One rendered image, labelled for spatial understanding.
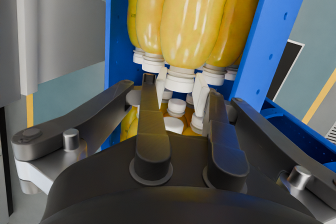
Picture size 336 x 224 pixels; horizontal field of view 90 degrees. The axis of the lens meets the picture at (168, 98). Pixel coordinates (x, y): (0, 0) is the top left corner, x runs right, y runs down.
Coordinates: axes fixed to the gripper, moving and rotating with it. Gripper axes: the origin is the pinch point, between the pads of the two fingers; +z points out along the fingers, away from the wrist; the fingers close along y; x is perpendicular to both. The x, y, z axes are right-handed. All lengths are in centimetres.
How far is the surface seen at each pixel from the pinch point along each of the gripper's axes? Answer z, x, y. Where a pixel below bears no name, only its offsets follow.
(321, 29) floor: 123, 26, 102
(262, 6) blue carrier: -0.1, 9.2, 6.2
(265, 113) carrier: 63, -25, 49
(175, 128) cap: 3.8, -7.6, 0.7
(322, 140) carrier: 38, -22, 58
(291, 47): 108, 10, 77
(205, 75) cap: 8.9, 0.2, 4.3
